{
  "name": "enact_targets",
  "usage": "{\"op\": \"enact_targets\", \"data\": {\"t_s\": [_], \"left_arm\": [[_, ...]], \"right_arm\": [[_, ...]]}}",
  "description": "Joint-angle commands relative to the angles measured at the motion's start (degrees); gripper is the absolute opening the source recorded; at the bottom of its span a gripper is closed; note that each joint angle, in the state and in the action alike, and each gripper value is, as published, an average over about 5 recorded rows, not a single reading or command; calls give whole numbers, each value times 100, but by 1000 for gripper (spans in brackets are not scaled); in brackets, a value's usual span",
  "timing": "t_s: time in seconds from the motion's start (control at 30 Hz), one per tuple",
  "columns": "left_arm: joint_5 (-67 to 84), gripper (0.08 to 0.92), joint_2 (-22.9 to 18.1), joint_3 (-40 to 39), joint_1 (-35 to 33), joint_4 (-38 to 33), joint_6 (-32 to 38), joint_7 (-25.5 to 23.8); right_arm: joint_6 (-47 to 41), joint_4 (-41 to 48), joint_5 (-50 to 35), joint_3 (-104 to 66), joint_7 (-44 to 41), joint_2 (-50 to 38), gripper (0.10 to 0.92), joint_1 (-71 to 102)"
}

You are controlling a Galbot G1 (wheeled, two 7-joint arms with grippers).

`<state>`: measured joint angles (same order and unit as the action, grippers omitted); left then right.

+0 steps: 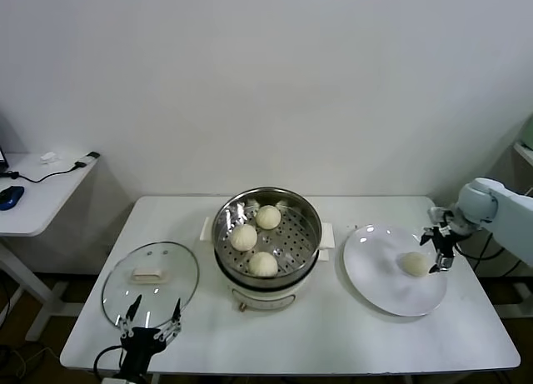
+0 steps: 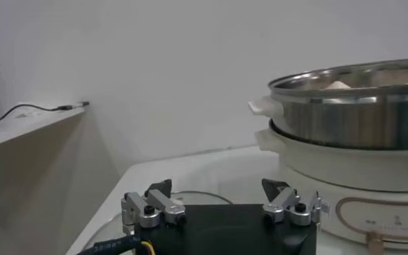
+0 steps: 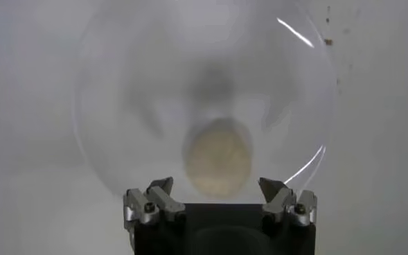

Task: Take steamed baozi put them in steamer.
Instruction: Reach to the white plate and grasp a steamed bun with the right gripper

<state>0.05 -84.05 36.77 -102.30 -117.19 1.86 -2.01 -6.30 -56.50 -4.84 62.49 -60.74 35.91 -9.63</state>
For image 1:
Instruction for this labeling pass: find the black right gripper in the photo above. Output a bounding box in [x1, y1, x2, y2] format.
[419, 224, 457, 275]

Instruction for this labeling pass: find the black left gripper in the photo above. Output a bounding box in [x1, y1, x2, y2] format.
[117, 294, 184, 379]

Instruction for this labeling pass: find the white steamed baozi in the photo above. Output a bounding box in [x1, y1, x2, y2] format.
[255, 204, 282, 230]
[230, 224, 258, 252]
[399, 252, 430, 277]
[248, 251, 279, 279]

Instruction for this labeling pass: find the glass lid with cream handle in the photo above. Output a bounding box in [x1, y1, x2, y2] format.
[101, 241, 200, 333]

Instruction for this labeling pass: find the perforated steel steamer basket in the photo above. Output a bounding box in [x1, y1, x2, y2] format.
[212, 187, 323, 280]

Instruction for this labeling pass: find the white round plate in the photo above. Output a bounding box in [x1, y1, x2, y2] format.
[342, 223, 447, 317]

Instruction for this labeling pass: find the cream electric cooker base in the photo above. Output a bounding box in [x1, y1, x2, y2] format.
[200, 217, 336, 314]

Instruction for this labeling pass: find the pale green appliance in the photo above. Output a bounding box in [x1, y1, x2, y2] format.
[518, 113, 533, 150]

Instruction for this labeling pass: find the white side desk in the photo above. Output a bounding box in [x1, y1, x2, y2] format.
[0, 152, 101, 343]

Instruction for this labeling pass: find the blue computer mouse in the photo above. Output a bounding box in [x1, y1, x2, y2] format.
[0, 186, 25, 212]

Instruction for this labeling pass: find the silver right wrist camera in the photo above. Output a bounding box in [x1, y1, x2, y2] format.
[428, 207, 450, 226]

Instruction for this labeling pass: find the black hanging power cable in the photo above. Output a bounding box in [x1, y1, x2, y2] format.
[457, 229, 533, 277]

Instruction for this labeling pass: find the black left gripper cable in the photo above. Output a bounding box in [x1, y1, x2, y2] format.
[93, 344, 126, 379]

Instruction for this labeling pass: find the black desk cable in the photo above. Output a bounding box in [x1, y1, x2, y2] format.
[0, 162, 82, 184]

